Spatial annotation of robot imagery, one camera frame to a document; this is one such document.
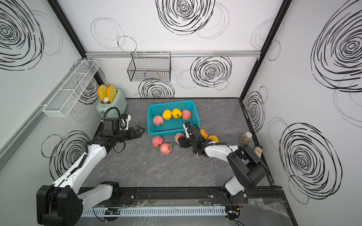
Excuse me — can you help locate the yellow peach with red blush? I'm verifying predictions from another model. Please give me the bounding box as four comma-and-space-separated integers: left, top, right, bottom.
200, 129, 208, 139

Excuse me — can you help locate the brown spice jar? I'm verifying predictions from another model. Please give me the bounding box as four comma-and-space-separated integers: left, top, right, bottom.
239, 132, 253, 144

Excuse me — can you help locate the teal plastic basket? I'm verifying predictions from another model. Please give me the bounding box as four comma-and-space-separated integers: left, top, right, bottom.
147, 100, 200, 137

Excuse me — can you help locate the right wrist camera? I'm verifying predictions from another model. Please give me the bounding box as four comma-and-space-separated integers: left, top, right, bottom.
183, 121, 190, 139

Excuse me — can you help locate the black wire wall basket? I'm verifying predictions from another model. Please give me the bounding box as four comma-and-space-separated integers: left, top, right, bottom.
127, 51, 172, 82

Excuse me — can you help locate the yellow toast slice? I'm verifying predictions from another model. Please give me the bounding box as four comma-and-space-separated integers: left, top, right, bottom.
107, 85, 117, 103
97, 84, 108, 102

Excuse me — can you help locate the white slotted cable duct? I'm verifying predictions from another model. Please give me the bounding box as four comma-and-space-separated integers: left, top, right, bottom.
82, 206, 227, 218

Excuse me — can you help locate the right yellow toast slice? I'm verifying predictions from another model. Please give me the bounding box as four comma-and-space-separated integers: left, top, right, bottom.
107, 85, 117, 103

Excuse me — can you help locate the white wire wall shelf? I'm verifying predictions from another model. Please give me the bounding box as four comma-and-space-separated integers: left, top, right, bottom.
42, 59, 100, 118

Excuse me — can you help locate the pink peach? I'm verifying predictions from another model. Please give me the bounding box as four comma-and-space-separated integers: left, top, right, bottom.
182, 110, 191, 121
175, 133, 185, 144
157, 143, 173, 154
152, 136, 164, 148
153, 115, 164, 126

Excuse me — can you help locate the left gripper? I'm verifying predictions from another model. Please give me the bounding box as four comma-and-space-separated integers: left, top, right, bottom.
114, 125, 145, 144

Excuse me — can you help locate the left yellow toast slice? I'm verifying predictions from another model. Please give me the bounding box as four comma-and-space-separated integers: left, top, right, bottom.
97, 84, 108, 102

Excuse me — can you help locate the beige spice jar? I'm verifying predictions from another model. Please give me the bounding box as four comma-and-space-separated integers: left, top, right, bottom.
254, 145, 263, 158

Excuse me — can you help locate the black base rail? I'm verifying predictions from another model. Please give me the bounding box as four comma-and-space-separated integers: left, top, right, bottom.
115, 186, 285, 205

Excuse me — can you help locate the mint green toaster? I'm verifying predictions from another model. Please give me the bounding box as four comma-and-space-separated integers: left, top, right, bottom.
96, 89, 127, 116

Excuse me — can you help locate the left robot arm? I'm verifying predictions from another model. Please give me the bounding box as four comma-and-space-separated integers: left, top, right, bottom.
36, 114, 145, 226

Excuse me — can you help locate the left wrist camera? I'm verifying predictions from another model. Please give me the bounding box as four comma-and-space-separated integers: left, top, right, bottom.
120, 114, 131, 130

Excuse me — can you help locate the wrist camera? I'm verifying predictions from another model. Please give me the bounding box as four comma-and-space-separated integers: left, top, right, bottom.
183, 121, 190, 139
120, 114, 131, 130

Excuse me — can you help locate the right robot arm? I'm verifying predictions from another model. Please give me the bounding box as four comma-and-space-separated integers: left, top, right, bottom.
178, 122, 269, 202

